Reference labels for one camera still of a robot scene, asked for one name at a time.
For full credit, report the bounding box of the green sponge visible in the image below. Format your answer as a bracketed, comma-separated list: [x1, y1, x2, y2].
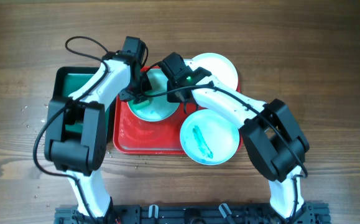
[132, 98, 150, 110]

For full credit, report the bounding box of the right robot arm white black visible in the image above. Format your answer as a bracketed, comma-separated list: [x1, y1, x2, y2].
[163, 67, 310, 222]

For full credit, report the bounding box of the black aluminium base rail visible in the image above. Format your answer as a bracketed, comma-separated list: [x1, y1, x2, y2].
[53, 202, 332, 224]

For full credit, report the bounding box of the black tray green water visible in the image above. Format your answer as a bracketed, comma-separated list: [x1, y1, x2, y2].
[53, 67, 116, 143]

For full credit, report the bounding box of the red plastic tray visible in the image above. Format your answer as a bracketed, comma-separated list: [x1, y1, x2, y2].
[113, 65, 242, 156]

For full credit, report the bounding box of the white plate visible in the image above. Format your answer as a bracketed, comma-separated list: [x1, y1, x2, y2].
[127, 68, 179, 122]
[180, 109, 241, 166]
[184, 53, 239, 90]

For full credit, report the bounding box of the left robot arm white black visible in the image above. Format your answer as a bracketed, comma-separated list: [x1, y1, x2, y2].
[42, 50, 144, 223]

